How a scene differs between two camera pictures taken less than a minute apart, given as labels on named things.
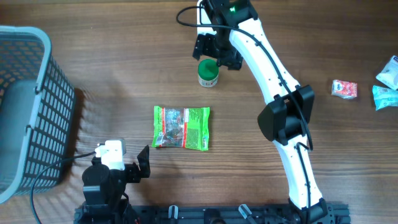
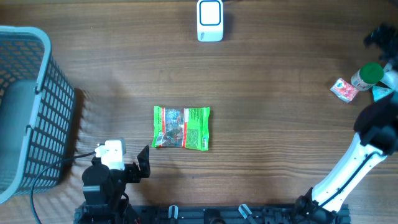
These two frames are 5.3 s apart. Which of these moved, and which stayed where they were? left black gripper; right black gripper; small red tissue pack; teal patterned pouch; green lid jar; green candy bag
Moved: right black gripper; green lid jar
Stayed: teal patterned pouch; small red tissue pack; green candy bag; left black gripper
